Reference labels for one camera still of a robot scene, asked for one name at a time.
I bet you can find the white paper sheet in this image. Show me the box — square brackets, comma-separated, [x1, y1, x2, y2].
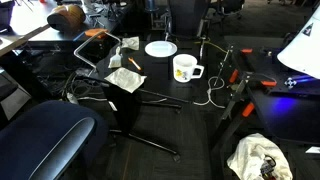
[304, 145, 320, 155]

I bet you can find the wide crumpled paper napkin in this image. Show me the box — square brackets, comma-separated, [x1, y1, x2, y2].
[103, 66, 148, 94]

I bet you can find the orange marker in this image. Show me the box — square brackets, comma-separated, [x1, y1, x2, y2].
[127, 56, 143, 72]

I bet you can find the black cable bundle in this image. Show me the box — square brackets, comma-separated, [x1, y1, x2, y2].
[35, 69, 103, 102]

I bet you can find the light wooden desk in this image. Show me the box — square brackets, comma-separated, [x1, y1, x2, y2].
[0, 0, 52, 58]

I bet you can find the black desk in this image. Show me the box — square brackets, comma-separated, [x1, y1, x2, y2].
[28, 0, 135, 44]

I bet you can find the black table pedestal base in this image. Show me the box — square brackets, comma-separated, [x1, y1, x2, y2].
[105, 83, 192, 163]

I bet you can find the brown round object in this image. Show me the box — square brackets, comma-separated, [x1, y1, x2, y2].
[46, 3, 87, 33]

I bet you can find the white cable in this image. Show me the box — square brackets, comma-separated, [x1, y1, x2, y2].
[76, 75, 228, 110]

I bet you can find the white mug with print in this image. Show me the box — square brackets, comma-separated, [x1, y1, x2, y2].
[172, 53, 205, 84]

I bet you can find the orange plastic tool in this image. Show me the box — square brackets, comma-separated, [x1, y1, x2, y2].
[84, 27, 110, 38]

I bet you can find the black tall chair back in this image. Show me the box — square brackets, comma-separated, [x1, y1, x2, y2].
[166, 0, 212, 38]

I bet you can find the white round plate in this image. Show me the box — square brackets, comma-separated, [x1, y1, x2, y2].
[144, 40, 178, 58]

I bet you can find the cream cloth bag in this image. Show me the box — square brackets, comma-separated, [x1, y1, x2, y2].
[226, 132, 294, 180]

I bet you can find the gray flat panel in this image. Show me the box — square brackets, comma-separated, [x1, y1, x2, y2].
[0, 84, 33, 122]

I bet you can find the orange handled bar clamp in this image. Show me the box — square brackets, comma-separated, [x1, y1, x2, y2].
[214, 45, 254, 88]
[219, 71, 278, 121]

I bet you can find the yellow cable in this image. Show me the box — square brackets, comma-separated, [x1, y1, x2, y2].
[199, 39, 230, 55]

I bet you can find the crumpled beige cloth lower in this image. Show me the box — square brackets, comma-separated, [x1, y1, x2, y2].
[120, 35, 141, 51]

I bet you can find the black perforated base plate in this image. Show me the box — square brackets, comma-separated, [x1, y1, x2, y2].
[233, 46, 320, 98]

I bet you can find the black office chair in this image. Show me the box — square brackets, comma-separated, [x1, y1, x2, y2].
[210, 0, 247, 20]

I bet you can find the bent metal tube frame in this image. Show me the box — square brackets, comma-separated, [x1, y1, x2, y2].
[73, 30, 122, 77]

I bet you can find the blue seat office chair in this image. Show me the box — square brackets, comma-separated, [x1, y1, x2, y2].
[0, 99, 110, 180]

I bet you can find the white power adapter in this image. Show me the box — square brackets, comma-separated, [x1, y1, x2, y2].
[65, 92, 80, 105]

